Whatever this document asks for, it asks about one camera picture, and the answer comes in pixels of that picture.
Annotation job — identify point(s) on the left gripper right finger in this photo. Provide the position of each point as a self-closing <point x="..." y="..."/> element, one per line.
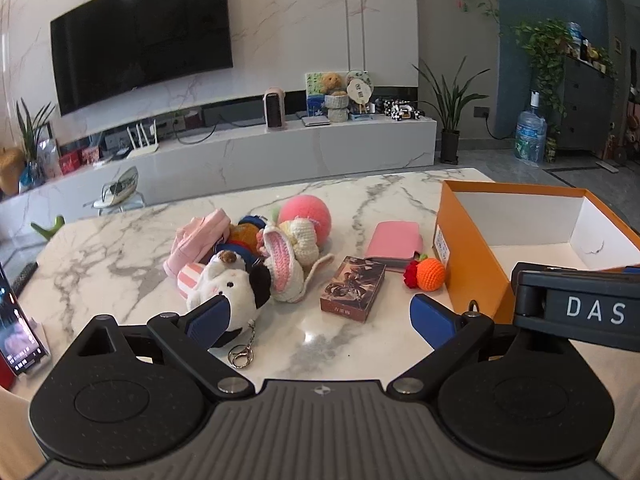
<point x="454" y="338"/>

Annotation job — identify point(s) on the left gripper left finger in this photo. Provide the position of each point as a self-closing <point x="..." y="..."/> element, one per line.
<point x="186" y="340"/>

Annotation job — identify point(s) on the orange crochet fruit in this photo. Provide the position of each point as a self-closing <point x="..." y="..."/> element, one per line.
<point x="426" y="274"/>

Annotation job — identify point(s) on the white black dog plush keychain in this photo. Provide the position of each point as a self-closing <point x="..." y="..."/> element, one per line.
<point x="247" y="289"/>

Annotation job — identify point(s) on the pink cap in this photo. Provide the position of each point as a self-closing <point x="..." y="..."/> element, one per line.
<point x="195" y="240"/>

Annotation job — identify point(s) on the brown bear plush blue outfit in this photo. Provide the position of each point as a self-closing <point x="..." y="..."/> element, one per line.
<point x="243" y="239"/>

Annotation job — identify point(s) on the illustrated card box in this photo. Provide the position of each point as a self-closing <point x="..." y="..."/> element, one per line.
<point x="352" y="291"/>

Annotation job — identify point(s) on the pink wallet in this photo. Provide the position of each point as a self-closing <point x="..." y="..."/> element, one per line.
<point x="395" y="244"/>

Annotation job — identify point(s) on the crochet bunny toy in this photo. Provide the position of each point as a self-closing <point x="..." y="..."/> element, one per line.
<point x="292" y="255"/>

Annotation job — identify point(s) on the pink fluffy peach plush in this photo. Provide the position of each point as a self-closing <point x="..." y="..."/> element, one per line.
<point x="311" y="208"/>

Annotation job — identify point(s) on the orange cardboard box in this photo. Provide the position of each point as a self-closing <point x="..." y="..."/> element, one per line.
<point x="484" y="229"/>

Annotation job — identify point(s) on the small desk fan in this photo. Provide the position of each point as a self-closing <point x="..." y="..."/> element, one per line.
<point x="119" y="195"/>

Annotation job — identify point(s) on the smartphone with lit screen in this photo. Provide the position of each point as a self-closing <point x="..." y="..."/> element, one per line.
<point x="21" y="348"/>

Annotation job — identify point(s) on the black remote control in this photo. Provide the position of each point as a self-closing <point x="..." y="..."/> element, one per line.
<point x="23" y="278"/>

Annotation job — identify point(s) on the blue water jug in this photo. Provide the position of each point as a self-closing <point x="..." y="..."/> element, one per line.
<point x="530" y="133"/>

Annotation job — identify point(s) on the white wifi router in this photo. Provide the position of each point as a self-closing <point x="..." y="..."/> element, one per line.
<point x="143" y="140"/>

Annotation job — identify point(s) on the dark drawer cabinet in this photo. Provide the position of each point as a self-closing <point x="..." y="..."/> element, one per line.
<point x="587" y="97"/>

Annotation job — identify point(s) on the white marble tv console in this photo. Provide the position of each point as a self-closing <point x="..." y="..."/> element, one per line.
<point x="232" y="160"/>

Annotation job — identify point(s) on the potted plant on console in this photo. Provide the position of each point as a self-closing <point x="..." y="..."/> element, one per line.
<point x="32" y="126"/>

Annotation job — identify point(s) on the black white figurines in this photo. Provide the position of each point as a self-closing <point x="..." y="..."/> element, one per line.
<point x="398" y="110"/>

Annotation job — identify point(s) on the tall potted grass plant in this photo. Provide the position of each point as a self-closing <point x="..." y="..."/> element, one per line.
<point x="450" y="99"/>

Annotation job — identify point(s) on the pink black space heater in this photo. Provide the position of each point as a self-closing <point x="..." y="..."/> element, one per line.
<point x="274" y="109"/>

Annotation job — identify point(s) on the round paper fan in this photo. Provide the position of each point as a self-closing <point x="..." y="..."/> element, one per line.
<point x="359" y="93"/>

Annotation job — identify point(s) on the green picture book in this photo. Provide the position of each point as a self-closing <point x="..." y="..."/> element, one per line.
<point x="314" y="97"/>

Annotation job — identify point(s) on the hanging green ivy plant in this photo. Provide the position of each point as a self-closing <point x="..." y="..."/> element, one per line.
<point x="545" y="43"/>

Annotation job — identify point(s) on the black wall television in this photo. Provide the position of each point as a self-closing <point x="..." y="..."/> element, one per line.
<point x="105" y="48"/>

